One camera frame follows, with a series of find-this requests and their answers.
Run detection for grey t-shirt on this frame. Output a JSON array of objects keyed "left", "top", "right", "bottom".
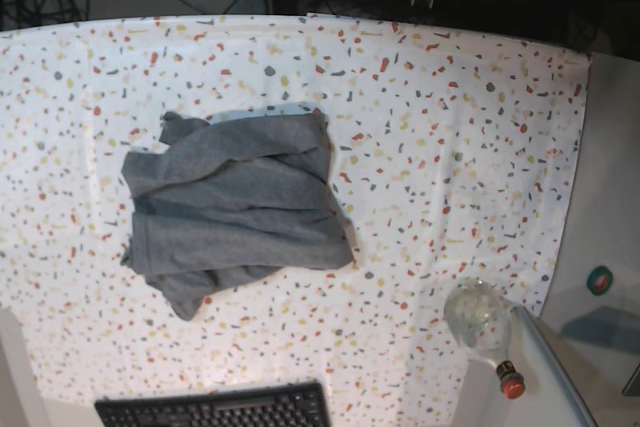
[{"left": 122, "top": 112, "right": 353, "bottom": 321}]

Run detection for terrazzo pattern tablecloth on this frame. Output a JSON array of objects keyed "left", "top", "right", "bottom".
[{"left": 1, "top": 16, "right": 590, "bottom": 426}]

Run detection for clear bottle with red cap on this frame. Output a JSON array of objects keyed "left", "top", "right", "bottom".
[{"left": 444, "top": 278, "right": 526, "bottom": 400}]

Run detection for black keyboard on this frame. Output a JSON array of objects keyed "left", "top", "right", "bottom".
[{"left": 94, "top": 382, "right": 331, "bottom": 427}]

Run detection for grey metal bar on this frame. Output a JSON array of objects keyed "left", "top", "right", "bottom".
[{"left": 505, "top": 306, "right": 596, "bottom": 427}]

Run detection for grey laptop corner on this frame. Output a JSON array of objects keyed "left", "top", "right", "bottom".
[{"left": 622, "top": 365, "right": 640, "bottom": 397}]

